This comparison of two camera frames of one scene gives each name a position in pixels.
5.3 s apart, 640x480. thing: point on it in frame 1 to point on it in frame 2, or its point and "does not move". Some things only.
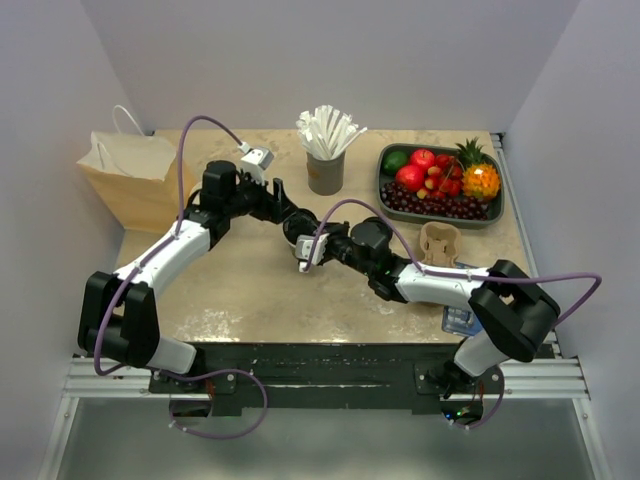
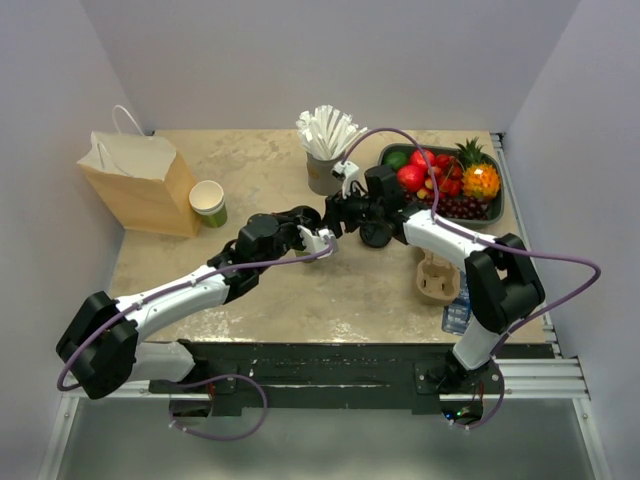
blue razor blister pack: (460, 320) does not move
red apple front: (410, 177) does not move
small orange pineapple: (480, 178) does not move
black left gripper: (275, 207) to (292, 219)
